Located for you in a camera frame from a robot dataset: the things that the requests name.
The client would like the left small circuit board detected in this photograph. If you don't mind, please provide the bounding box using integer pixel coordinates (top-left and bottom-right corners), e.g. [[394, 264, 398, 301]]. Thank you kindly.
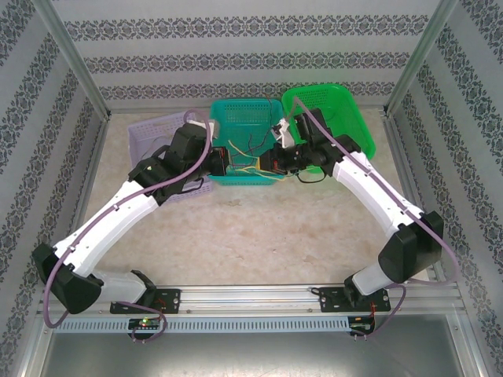
[[128, 317, 163, 330]]

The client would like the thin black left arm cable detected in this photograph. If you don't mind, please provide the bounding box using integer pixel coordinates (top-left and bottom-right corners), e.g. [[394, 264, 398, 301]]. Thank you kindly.
[[179, 181, 206, 196]]

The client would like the aluminium side rail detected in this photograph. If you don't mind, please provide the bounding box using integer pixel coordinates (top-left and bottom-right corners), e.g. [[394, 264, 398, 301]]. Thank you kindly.
[[53, 113, 113, 287], [383, 113, 447, 283]]

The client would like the green plastic basket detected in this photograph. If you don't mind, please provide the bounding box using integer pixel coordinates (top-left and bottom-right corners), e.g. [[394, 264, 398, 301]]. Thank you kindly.
[[281, 83, 377, 174]]

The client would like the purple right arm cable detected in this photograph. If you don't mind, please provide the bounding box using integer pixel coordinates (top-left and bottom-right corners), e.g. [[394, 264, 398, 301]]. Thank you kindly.
[[281, 97, 460, 342]]

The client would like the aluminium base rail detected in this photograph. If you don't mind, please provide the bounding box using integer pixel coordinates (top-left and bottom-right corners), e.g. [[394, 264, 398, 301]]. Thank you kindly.
[[37, 284, 461, 315]]

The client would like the slotted grey cable duct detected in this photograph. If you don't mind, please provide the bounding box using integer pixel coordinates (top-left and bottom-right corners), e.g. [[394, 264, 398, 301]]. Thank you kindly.
[[50, 315, 376, 335]]

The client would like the aluminium frame post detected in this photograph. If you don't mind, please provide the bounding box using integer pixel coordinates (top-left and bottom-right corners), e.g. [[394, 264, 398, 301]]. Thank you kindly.
[[384, 0, 461, 118], [31, 0, 112, 119]]

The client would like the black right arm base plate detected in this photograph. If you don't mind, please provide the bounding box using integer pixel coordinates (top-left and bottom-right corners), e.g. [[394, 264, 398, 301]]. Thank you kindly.
[[318, 285, 392, 313]]

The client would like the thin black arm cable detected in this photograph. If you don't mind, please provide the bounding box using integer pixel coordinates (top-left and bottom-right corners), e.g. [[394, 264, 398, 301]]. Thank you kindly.
[[179, 181, 206, 196], [296, 167, 328, 185]]

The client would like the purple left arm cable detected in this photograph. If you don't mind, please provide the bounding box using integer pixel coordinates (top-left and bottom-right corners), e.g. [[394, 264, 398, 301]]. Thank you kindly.
[[42, 108, 216, 345]]

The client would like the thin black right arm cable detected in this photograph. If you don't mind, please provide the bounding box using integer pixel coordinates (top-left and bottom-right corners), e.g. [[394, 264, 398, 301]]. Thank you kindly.
[[296, 167, 328, 185]]

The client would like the yellow green striped wire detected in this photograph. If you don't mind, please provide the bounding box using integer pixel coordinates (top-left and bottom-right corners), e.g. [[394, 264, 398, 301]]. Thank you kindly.
[[145, 134, 172, 152], [233, 164, 286, 184]]

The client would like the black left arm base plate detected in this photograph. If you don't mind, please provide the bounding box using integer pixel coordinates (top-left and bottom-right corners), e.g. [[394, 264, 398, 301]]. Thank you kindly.
[[109, 288, 182, 315]]

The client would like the teal plastic basket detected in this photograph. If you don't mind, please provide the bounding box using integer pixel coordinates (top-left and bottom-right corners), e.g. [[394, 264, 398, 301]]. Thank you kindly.
[[207, 97, 290, 188]]

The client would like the grey metal front panel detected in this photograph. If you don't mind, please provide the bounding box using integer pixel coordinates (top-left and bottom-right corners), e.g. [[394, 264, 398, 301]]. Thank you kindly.
[[15, 313, 488, 377]]

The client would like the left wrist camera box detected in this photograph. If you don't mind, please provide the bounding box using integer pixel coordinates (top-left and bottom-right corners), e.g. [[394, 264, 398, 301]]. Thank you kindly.
[[183, 119, 219, 138]]

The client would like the metal bracket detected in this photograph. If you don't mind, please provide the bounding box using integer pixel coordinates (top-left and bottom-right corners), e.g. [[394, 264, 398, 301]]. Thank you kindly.
[[272, 116, 295, 149]]

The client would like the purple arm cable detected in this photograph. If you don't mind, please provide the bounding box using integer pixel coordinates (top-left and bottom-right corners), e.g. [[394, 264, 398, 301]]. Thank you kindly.
[[42, 108, 216, 345], [281, 97, 460, 342]]

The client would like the lavender plastic basket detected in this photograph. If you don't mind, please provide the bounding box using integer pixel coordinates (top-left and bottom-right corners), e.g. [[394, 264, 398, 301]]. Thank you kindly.
[[127, 111, 215, 203]]

